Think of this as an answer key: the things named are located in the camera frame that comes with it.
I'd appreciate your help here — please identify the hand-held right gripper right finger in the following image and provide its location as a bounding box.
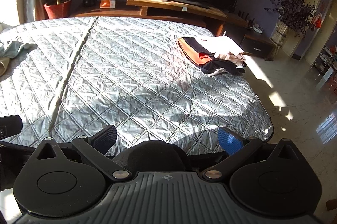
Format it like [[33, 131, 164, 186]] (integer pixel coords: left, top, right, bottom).
[[201, 126, 301, 180]]

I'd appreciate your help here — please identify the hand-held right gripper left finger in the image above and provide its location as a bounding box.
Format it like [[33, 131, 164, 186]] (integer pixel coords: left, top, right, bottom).
[[34, 125, 132, 183]]

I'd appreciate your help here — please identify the white blue printed t-shirt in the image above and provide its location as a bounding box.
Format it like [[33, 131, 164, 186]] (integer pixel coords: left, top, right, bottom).
[[0, 40, 39, 59]]

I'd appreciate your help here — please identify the beige fleece garment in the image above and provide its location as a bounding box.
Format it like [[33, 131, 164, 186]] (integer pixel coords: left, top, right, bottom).
[[0, 58, 11, 76]]

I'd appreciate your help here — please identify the dark folded garment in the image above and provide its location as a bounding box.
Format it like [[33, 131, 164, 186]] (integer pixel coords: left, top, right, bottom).
[[201, 57, 247, 77]]

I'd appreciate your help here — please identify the grey quilted blanket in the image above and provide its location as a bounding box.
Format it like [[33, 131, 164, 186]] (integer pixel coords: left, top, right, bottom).
[[0, 16, 274, 156]]

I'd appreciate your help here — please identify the orange folded garment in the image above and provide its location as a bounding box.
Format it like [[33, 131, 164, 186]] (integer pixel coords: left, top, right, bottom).
[[176, 38, 215, 68]]

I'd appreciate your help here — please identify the white folded garment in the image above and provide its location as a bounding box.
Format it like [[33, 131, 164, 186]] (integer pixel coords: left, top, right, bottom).
[[198, 36, 246, 61]]

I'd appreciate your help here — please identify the dark wooden cabinet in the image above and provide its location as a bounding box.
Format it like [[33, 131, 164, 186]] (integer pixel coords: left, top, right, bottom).
[[241, 27, 277, 61]]

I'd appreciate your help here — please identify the cluttered metal shelf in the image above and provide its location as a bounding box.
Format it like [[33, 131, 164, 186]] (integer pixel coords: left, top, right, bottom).
[[313, 45, 337, 95]]

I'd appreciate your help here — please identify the orange tissue box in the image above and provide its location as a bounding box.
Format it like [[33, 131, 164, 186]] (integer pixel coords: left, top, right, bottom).
[[99, 0, 116, 9]]

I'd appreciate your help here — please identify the dried bouquet in woven vase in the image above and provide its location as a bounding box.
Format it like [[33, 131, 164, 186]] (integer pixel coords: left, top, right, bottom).
[[264, 0, 317, 48]]

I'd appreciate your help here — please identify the red hanging ornament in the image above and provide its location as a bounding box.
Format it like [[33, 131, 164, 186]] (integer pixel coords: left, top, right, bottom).
[[312, 12, 323, 27]]

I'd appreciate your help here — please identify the cream door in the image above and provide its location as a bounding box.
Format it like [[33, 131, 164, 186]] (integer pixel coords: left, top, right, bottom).
[[290, 0, 335, 59]]

